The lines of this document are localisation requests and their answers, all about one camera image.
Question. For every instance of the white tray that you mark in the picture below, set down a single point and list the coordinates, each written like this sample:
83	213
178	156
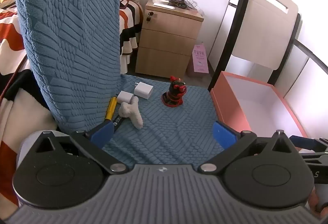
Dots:
162	3

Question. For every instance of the large white charger plug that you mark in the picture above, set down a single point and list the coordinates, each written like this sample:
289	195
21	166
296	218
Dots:
143	90

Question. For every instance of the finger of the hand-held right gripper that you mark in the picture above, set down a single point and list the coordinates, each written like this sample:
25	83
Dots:
303	142

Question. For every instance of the striped patterned quilt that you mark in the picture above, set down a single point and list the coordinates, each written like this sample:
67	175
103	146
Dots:
12	34

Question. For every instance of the black and red figurine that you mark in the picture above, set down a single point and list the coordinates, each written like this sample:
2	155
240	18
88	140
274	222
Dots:
174	93

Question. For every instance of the person's right hand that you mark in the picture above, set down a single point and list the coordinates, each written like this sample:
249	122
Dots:
319	201

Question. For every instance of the white chair with black frame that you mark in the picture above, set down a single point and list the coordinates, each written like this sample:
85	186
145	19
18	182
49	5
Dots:
266	29

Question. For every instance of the nightstand key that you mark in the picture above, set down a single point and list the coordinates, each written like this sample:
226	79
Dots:
150	16

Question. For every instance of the pink cardboard box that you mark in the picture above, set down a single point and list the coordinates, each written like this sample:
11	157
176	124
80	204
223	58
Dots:
256	101

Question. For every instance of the yellow and black tool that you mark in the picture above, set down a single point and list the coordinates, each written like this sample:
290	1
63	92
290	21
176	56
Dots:
111	109

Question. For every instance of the pink paper bag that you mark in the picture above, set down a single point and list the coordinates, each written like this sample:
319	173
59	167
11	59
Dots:
198	60

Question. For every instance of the blue textured towel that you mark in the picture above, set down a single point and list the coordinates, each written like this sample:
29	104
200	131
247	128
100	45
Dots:
76	34

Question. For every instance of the white fluffy bone toy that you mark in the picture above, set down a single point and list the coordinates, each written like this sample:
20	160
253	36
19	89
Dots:
133	116

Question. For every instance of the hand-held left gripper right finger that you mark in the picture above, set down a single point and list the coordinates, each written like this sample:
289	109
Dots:
225	135

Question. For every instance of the small white charger plug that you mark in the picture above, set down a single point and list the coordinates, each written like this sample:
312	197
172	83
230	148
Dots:
124	97

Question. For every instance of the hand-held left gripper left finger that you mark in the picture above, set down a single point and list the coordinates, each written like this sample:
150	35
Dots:
103	134

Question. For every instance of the wooden nightstand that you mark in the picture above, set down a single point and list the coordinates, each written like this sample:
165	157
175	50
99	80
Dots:
166	42

